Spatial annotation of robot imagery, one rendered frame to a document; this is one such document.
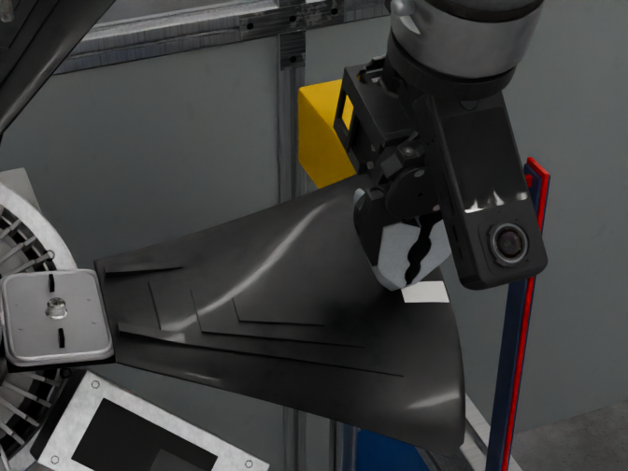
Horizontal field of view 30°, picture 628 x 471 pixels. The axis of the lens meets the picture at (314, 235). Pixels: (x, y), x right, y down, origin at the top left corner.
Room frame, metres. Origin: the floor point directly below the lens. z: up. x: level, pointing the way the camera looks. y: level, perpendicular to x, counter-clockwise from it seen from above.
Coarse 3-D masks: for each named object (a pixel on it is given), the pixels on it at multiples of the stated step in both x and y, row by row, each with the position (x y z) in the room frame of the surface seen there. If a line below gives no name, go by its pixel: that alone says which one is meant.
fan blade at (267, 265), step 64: (320, 192) 0.70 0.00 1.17; (128, 256) 0.62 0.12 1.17; (192, 256) 0.62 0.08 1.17; (256, 256) 0.63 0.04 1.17; (320, 256) 0.63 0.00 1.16; (128, 320) 0.55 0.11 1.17; (192, 320) 0.56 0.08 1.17; (256, 320) 0.57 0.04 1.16; (320, 320) 0.57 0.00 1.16; (384, 320) 0.59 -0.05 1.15; (448, 320) 0.60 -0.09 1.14; (256, 384) 0.52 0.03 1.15; (320, 384) 0.53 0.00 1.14; (384, 384) 0.54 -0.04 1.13; (448, 384) 0.55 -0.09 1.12; (448, 448) 0.51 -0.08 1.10
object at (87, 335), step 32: (0, 288) 0.58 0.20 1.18; (32, 288) 0.58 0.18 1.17; (64, 288) 0.59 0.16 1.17; (96, 288) 0.59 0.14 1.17; (32, 320) 0.55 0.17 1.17; (64, 320) 0.56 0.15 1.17; (96, 320) 0.56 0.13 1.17; (32, 352) 0.52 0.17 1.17; (64, 352) 0.52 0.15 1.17; (96, 352) 0.53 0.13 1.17
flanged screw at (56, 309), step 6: (54, 300) 0.56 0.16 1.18; (60, 300) 0.56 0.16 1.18; (48, 306) 0.56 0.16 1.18; (54, 306) 0.56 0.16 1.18; (60, 306) 0.56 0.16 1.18; (48, 312) 0.56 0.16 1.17; (54, 312) 0.56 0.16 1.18; (60, 312) 0.56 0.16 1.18; (66, 312) 0.56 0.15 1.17; (54, 318) 0.55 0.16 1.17; (60, 318) 0.56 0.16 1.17
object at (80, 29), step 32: (32, 0) 0.67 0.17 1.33; (64, 0) 0.66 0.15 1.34; (96, 0) 0.66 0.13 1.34; (0, 32) 0.65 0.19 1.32; (32, 32) 0.65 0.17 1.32; (64, 32) 0.64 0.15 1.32; (0, 64) 0.63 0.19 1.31; (32, 64) 0.63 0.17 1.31; (0, 96) 0.62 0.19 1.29; (32, 96) 0.61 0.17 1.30; (0, 128) 0.60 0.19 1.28
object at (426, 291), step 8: (408, 288) 0.62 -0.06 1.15; (416, 288) 0.62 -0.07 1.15; (424, 288) 0.62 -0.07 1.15; (432, 288) 0.62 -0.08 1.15; (440, 288) 0.62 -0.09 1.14; (408, 296) 0.61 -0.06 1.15; (416, 296) 0.61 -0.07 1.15; (424, 296) 0.61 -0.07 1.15; (432, 296) 0.61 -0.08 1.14; (440, 296) 0.61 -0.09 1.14
